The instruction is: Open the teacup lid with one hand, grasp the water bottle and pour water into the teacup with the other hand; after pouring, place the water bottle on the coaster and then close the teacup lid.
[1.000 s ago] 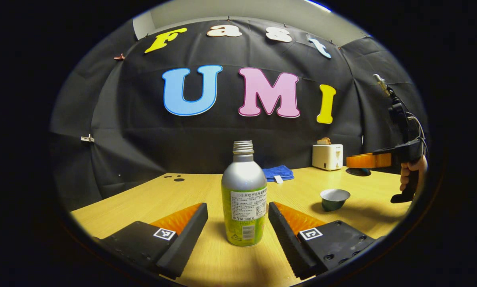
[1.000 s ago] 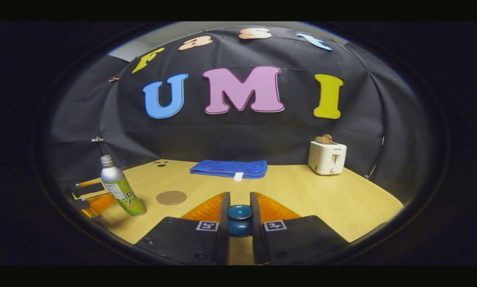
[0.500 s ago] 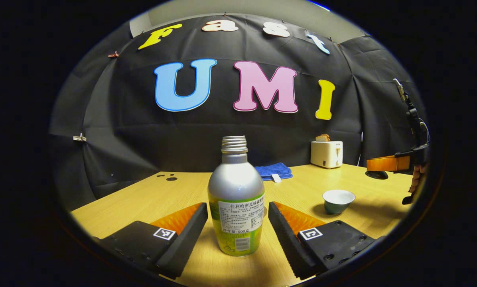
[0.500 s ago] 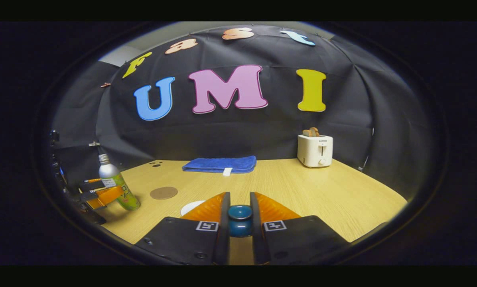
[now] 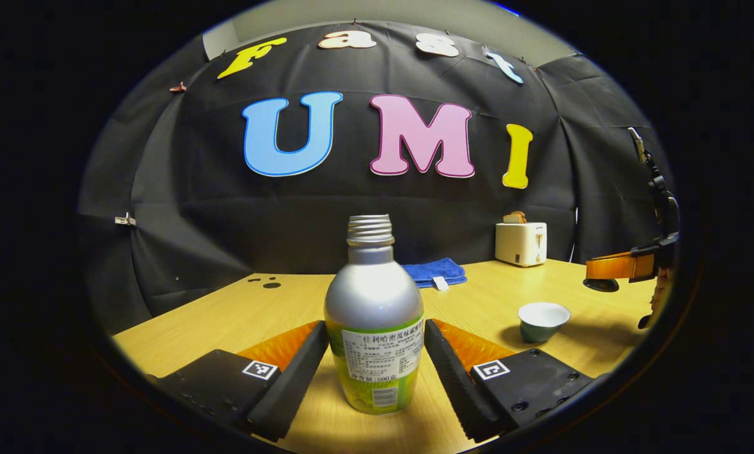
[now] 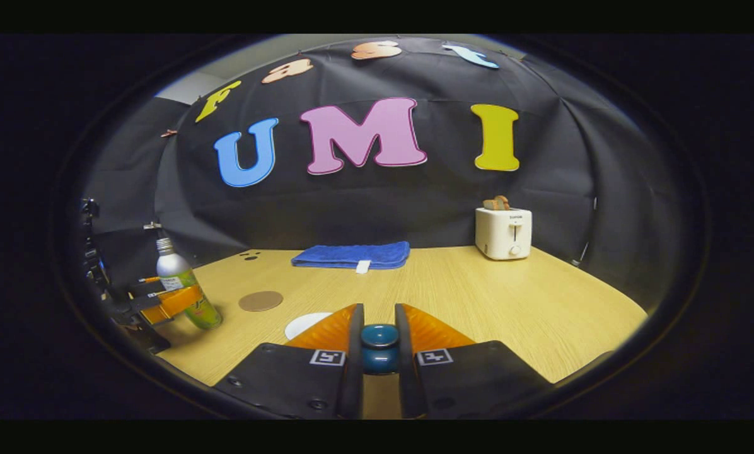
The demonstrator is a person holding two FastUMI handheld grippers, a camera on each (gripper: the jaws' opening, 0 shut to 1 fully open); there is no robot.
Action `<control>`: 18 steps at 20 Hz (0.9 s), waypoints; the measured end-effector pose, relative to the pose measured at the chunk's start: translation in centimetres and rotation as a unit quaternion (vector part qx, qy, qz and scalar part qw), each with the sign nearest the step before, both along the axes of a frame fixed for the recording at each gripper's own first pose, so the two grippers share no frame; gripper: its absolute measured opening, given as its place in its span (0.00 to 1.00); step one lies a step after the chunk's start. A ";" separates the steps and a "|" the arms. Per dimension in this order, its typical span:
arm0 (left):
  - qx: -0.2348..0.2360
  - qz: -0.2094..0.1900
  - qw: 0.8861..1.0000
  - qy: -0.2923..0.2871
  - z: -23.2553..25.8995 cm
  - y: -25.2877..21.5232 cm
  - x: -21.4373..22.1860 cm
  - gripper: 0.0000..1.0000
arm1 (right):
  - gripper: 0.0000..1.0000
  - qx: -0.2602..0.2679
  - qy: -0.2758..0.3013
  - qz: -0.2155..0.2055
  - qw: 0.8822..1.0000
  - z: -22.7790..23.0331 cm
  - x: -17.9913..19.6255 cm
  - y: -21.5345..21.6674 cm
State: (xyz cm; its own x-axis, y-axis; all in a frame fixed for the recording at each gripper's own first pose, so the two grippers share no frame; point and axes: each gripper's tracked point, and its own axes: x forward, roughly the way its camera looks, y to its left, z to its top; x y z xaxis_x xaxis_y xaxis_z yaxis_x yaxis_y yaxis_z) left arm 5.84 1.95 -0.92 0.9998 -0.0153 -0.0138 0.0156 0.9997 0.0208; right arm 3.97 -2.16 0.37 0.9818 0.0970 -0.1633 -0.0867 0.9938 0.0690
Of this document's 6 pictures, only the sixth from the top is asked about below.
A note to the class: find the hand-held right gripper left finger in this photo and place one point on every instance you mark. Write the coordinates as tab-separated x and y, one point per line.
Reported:
353	378

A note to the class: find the white backdrop clip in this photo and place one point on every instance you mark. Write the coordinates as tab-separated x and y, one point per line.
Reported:
152	225

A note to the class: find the white toaster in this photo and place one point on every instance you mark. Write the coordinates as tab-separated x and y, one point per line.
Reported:
503	233

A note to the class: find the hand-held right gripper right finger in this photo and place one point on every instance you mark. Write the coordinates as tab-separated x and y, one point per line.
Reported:
405	378

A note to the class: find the toast slice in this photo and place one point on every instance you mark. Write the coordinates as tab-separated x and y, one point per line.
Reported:
497	203

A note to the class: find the black backdrop cloth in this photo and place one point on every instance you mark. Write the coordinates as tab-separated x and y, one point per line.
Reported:
383	202

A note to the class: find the teal white teacup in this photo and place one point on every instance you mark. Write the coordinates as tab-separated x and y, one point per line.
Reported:
304	325

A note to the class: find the silver green water bottle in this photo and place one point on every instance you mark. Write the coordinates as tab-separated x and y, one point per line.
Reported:
174	268

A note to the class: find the blue towel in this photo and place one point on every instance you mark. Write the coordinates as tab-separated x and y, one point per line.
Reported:
352	255

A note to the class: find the round brown coaster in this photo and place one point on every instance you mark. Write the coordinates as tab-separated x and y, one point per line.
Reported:
261	301

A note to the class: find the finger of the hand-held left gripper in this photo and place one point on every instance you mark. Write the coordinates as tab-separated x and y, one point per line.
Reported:
175	302
150	279

